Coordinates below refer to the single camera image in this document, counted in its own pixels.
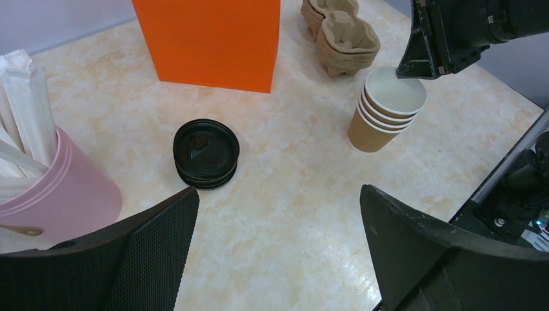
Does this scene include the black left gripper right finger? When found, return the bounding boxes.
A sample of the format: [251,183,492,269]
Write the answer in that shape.
[360,185,548,310]

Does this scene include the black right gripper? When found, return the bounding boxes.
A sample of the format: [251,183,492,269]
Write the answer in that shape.
[396,0,548,80]

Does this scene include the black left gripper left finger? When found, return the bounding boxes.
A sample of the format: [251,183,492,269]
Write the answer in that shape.
[1,187,199,310]

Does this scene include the brown paper cup stack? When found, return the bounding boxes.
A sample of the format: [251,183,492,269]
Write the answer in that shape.
[348,66,427,153]

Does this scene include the cardboard cup carrier stack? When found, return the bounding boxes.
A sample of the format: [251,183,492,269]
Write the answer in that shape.
[300,0,381,78]

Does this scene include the pink straw holder cup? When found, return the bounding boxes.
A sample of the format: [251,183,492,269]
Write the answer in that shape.
[1,128,122,244]

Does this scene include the black lid stack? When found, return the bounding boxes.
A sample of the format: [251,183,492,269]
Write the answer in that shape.
[173,119,240,190]

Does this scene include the orange paper bag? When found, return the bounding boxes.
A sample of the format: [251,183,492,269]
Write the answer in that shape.
[132,0,281,93]

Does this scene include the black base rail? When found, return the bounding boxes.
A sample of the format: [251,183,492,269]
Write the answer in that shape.
[449,132,548,252]

